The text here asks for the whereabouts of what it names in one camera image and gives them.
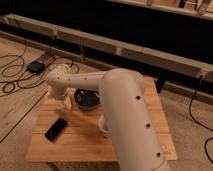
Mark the black rectangular remote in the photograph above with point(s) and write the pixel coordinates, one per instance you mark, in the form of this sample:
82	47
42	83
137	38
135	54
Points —
55	129

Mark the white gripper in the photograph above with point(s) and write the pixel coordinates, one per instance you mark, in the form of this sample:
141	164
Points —
59	93

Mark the dark ceramic bowl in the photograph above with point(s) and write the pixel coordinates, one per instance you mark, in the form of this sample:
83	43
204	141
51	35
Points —
86	99

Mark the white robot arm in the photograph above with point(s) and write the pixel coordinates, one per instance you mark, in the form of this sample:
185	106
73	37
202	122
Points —
121	93

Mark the long wooden beam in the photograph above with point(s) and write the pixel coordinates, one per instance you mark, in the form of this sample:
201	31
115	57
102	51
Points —
115	47

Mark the wooden table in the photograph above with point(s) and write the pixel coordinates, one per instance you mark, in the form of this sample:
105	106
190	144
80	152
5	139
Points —
81	141

